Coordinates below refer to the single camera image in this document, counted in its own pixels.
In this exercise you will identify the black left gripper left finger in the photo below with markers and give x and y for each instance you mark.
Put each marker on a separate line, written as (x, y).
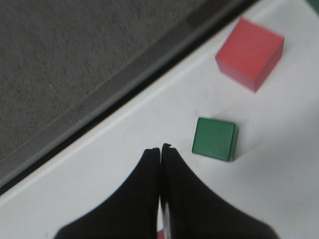
(131, 212)

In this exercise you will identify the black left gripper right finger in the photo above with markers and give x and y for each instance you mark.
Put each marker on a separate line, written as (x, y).
(190, 210)

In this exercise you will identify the yellow push button switch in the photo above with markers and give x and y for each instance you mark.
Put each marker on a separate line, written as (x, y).
(164, 233)

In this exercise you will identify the left green wooden cube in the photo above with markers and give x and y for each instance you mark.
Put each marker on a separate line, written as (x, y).
(215, 138)

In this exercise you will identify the green wooden cube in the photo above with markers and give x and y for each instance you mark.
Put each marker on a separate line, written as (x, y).
(215, 138)
(314, 4)

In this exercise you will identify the grey stone counter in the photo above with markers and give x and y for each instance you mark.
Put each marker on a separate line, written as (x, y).
(63, 62)

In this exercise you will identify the pink wooden cube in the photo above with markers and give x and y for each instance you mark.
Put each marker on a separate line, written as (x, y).
(250, 53)

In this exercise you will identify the right green wooden cube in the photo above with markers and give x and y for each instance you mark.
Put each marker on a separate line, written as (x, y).
(314, 4)

